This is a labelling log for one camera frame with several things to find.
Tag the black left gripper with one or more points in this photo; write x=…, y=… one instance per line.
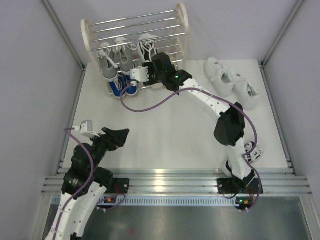
x=118, y=137

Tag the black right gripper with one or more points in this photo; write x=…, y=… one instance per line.
x=150, y=69

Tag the beige lace sneaker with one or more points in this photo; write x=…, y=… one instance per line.
x=157, y=86
x=173, y=59

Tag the black white sneaker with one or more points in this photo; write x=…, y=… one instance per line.
x=146, y=47
x=254, y=156

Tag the blue canvas sneaker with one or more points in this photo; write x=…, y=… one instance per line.
x=132, y=86
x=117, y=86

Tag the grey canvas sneaker front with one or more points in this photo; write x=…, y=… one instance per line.
x=125, y=51

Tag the grey canvas sneaker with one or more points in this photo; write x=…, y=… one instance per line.
x=125, y=51
x=106, y=57

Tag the grey canvas sneaker back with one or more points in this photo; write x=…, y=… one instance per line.
x=106, y=57

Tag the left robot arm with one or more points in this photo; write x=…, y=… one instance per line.
x=85, y=182

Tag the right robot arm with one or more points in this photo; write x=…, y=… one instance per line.
x=229, y=118

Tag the cream and chrome shoe rack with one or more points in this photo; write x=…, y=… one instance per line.
x=171, y=28

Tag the white sneaker left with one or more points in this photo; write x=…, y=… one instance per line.
x=219, y=76

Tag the white sneaker right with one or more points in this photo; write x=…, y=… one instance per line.
x=248, y=96

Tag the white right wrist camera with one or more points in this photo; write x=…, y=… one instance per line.
x=140, y=74

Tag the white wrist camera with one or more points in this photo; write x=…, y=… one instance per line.
x=86, y=129
x=140, y=74

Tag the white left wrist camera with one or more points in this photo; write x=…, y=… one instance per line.
x=86, y=129

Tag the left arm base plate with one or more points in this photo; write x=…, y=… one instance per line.
x=120, y=186

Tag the perforated cable duct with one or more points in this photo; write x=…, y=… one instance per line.
x=176, y=201

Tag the aluminium mounting rail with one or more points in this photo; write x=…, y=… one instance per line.
x=277, y=182

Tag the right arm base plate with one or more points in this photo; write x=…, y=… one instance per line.
x=234, y=186

